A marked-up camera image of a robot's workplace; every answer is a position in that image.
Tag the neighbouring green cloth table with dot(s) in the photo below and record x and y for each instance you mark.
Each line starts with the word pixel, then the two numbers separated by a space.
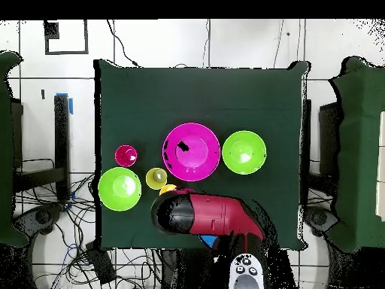
pixel 358 165
pixel 6 150

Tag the black stand post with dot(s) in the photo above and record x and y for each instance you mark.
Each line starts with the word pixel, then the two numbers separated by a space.
pixel 306 150
pixel 61 144

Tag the black floor power box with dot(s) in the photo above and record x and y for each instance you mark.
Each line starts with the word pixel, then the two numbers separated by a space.
pixel 100 265

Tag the green plastic bowl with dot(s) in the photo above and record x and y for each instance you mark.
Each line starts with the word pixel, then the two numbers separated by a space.
pixel 244 152
pixel 119 188

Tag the dark green tablecloth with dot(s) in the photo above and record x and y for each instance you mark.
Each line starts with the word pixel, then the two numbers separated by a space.
pixel 195 96

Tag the large blue plastic bowl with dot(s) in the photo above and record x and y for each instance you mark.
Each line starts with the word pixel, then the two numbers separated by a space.
pixel 208 240

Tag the grey pedestal foot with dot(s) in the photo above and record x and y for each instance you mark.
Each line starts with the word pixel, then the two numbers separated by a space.
pixel 42 216
pixel 318 218

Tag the red plastic cup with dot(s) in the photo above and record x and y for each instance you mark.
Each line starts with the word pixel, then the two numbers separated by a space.
pixel 126 155

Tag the large pink plastic bowl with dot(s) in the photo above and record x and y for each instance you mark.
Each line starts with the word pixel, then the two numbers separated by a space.
pixel 198 162

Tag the pale yellow translucent cup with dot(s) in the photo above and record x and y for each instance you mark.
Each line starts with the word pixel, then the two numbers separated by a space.
pixel 156 178

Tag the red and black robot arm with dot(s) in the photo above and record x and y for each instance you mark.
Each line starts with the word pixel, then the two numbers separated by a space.
pixel 216 213

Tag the orange-yellow plastic cup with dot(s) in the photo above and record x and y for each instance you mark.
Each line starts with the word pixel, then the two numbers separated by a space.
pixel 167 188

